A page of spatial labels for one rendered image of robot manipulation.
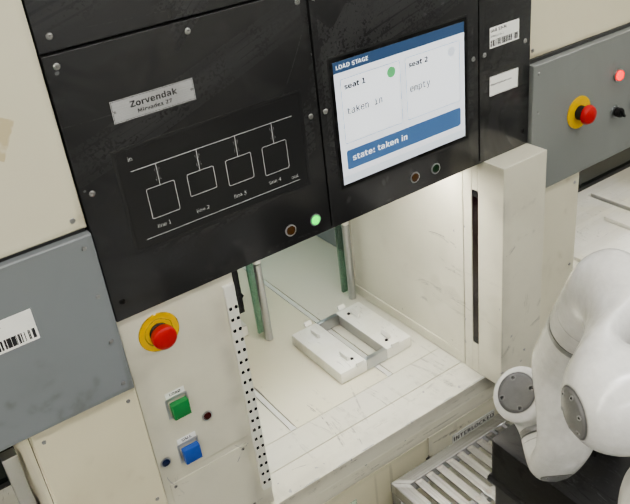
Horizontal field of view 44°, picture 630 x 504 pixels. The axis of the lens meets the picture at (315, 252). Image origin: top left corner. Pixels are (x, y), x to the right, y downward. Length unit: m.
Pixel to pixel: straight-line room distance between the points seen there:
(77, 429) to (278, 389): 0.68
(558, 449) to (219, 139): 0.64
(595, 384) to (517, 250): 0.90
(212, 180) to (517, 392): 0.55
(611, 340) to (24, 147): 0.73
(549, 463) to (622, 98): 0.92
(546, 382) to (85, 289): 0.64
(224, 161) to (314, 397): 0.78
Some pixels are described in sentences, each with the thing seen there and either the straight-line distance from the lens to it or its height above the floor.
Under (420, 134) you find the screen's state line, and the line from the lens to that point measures 1.41.
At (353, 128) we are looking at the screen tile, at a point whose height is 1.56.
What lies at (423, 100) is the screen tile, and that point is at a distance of 1.40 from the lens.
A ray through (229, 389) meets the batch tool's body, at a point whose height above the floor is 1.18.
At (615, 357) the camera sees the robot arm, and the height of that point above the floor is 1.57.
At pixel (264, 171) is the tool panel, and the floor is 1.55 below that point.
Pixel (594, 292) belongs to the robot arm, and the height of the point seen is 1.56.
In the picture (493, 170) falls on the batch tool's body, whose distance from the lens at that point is 1.54.
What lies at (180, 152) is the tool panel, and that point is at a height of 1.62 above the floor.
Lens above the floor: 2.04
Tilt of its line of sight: 30 degrees down
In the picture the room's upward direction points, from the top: 7 degrees counter-clockwise
